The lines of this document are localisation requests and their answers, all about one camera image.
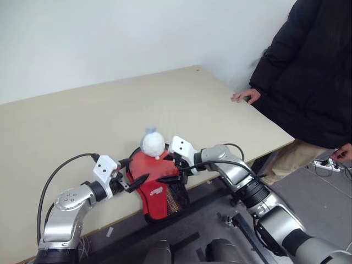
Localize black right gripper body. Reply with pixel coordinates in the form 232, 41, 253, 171
173, 155, 193, 184

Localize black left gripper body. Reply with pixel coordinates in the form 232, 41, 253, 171
109, 172, 131, 194

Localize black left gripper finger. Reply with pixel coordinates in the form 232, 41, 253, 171
117, 158, 132, 173
128, 173, 151, 193

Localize red table tennis paddle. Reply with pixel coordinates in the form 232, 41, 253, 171
130, 151, 181, 184

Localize red black paddle case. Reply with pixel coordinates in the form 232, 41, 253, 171
125, 145, 190, 225

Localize person's right hand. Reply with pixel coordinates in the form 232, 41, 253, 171
230, 87, 262, 105

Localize person's left hand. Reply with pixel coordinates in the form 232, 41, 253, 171
331, 144, 352, 162

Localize white blue plush toy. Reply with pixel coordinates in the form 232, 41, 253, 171
139, 126, 167, 161

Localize black tape strip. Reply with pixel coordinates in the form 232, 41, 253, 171
169, 232, 201, 249

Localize dark grey rounded shape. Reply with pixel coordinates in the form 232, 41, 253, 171
144, 239, 171, 264
205, 238, 243, 264

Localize black metal bar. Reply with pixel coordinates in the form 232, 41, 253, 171
217, 213, 266, 264

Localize person's beige trousers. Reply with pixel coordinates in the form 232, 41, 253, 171
261, 139, 335, 186

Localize white power strip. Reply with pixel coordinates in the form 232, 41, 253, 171
313, 159, 340, 171

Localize person's black puffer jacket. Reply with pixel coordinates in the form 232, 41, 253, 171
249, 0, 352, 149

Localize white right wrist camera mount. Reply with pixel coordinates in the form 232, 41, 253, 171
168, 135, 200, 177

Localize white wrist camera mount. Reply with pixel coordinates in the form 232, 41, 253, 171
92, 155, 122, 199
168, 135, 200, 177

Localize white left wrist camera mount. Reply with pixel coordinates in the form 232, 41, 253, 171
92, 155, 122, 199

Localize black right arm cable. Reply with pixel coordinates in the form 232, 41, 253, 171
180, 142, 261, 184

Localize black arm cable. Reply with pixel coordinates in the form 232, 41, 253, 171
180, 142, 261, 184
37, 153, 100, 243

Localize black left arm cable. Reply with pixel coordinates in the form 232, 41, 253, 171
37, 153, 100, 243

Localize white wire bundle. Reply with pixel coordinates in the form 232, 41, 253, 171
78, 236, 91, 255

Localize thin black floor cable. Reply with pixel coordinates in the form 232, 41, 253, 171
314, 161, 352, 180

